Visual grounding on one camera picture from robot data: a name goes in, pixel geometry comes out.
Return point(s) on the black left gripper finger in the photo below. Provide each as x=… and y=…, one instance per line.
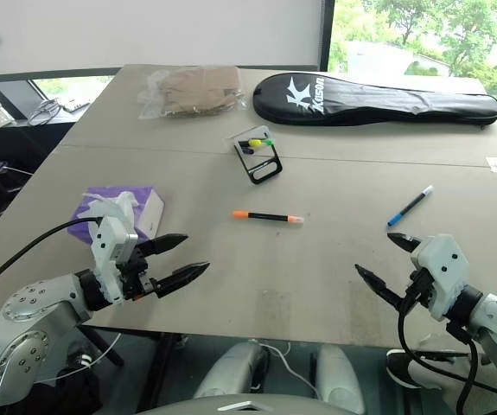
x=183, y=275
x=166, y=243

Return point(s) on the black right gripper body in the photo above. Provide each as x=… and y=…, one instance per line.
x=418, y=289

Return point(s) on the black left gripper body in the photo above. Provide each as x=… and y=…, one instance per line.
x=135, y=283

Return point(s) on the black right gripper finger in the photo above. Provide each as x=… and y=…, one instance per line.
x=405, y=242
x=380, y=286

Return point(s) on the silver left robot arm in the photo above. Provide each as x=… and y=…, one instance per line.
x=27, y=324

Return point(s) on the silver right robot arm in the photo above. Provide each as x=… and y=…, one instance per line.
x=496, y=328

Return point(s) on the black pen with blue cap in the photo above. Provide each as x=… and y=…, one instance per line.
x=408, y=207

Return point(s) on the purple tissue box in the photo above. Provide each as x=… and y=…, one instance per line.
x=144, y=203

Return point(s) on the orange-capped black marker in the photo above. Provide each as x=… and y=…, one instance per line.
x=269, y=217

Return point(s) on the yellow-green plastic tool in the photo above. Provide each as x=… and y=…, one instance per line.
x=256, y=142

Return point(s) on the white tissue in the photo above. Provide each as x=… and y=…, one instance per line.
x=112, y=209

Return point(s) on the black table leg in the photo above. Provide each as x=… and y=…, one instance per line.
x=101, y=346
x=161, y=372

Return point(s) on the black and white shoe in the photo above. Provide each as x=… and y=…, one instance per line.
x=408, y=367

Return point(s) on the grey rounded robot leg shell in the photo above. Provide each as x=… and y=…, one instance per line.
x=339, y=376
x=231, y=372

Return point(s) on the grey robot torso edge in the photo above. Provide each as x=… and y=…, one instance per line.
x=239, y=406

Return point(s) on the black Kason racket bag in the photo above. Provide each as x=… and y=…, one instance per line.
x=360, y=99

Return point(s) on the plastic bag with brown cloth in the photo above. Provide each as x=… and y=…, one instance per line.
x=196, y=91

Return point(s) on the dark side desk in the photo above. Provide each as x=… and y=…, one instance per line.
x=10, y=173

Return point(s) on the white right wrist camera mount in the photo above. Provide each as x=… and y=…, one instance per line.
x=442, y=268

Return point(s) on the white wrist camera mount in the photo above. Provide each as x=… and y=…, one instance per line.
x=109, y=246
x=442, y=268

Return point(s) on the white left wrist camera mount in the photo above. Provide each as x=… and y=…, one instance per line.
x=109, y=246

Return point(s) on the black window frame post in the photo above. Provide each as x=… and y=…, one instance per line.
x=326, y=34

